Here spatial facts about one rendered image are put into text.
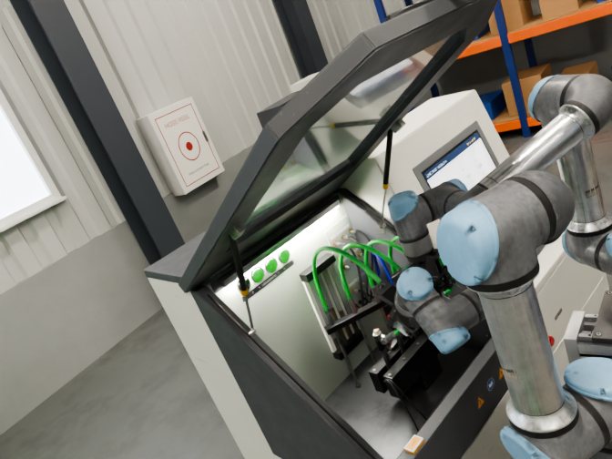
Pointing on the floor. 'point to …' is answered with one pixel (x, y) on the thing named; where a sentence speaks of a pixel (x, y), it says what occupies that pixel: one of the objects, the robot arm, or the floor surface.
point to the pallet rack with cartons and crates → (528, 25)
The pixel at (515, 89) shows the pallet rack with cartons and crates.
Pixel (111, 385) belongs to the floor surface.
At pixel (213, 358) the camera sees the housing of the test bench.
